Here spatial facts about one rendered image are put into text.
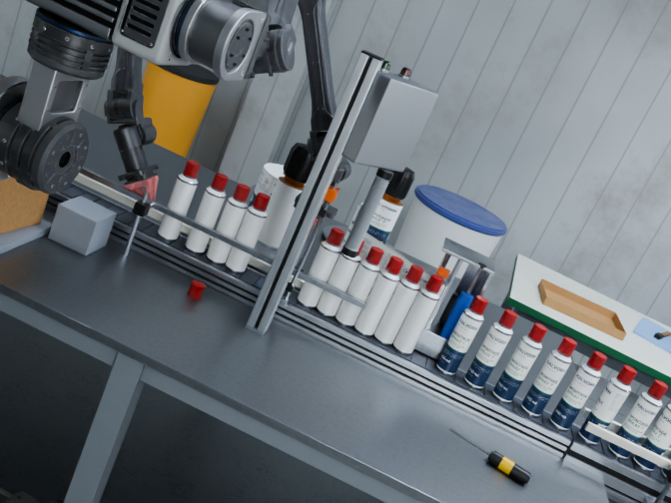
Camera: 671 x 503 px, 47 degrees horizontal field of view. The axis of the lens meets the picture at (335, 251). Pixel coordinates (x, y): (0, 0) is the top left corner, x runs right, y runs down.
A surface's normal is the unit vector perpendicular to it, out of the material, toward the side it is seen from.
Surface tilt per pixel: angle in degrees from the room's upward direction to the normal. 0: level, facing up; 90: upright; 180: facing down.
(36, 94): 90
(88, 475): 90
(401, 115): 90
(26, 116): 90
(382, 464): 0
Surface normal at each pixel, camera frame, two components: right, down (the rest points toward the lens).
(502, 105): -0.26, 0.22
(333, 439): 0.39, -0.87
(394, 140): 0.62, 0.50
